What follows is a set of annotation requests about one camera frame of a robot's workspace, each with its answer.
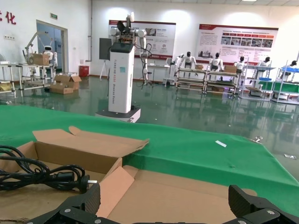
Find black display screen on stand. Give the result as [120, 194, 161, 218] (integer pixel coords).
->
[99, 38, 112, 80]

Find grey shelf rack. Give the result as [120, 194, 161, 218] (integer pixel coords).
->
[240, 64, 276, 101]

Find shelf rack with green panel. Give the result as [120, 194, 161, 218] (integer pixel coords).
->
[272, 66, 299, 105]

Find wall poster with robot photos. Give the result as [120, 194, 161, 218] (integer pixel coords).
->
[108, 20, 176, 60]

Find white tower robot two arms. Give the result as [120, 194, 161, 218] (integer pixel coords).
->
[94, 11, 155, 123]

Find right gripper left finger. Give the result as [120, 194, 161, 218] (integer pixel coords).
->
[23, 183, 110, 224]

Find white pipe rack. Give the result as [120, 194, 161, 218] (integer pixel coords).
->
[0, 63, 57, 98]

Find open cardboard box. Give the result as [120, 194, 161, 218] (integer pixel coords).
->
[54, 73, 82, 91]
[0, 126, 150, 222]

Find wide wall poster red header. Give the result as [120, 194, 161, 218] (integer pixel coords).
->
[196, 23, 279, 63]

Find pipe work bench rack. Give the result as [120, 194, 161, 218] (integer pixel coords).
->
[176, 66, 207, 93]
[205, 69, 241, 95]

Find black power cable with plug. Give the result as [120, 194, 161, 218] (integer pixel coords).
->
[0, 145, 99, 194]

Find blue glass doorway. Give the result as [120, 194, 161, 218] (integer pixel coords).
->
[36, 20, 68, 73]

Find flat closed cardboard box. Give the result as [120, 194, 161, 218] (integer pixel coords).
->
[50, 83, 74, 94]

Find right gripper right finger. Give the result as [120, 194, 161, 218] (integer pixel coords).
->
[228, 184, 299, 224]

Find green table cloth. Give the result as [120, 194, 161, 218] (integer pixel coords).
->
[0, 105, 299, 217]

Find cardboard box holding cables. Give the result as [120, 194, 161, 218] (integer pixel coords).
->
[95, 163, 259, 224]

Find small white round-head robot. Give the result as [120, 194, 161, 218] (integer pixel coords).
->
[43, 45, 58, 70]

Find cardboard box on rack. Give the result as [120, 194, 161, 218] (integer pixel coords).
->
[27, 53, 51, 66]

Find red bin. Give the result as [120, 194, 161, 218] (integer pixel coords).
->
[78, 65, 90, 77]

